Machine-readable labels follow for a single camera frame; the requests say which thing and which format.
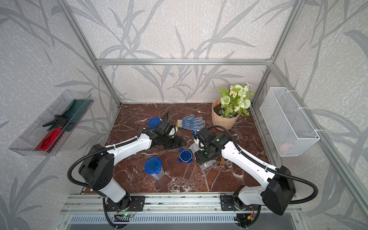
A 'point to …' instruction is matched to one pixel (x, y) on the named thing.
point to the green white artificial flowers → (236, 101)
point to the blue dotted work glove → (190, 122)
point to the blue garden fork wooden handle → (222, 160)
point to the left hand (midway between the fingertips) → (183, 145)
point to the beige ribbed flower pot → (228, 123)
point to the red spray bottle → (58, 122)
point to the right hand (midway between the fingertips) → (200, 157)
